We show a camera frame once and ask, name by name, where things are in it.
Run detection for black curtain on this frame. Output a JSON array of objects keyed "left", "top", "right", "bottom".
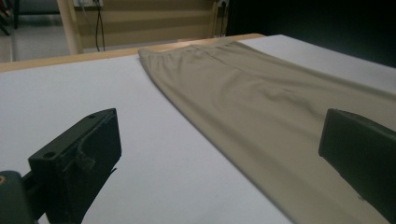
[{"left": 225, "top": 0, "right": 396, "bottom": 68}]

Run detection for beige pants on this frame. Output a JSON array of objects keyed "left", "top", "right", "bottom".
[{"left": 137, "top": 38, "right": 396, "bottom": 224}]

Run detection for beige post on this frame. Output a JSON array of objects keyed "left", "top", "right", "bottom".
[{"left": 56, "top": 0, "right": 84, "bottom": 56}]

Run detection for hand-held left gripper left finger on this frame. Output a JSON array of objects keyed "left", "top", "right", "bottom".
[{"left": 27, "top": 107, "right": 122, "bottom": 224}]

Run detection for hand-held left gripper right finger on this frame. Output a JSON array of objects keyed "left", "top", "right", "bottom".
[{"left": 318, "top": 107, "right": 396, "bottom": 224}]

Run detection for beige stepped panel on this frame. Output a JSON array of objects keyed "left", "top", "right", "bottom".
[{"left": 74, "top": 0, "right": 219, "bottom": 50}]

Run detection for white power strip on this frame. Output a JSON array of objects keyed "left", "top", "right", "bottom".
[{"left": 73, "top": 0, "right": 104, "bottom": 8}]

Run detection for black hanging cables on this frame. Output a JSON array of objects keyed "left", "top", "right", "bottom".
[{"left": 94, "top": 0, "right": 106, "bottom": 52}]

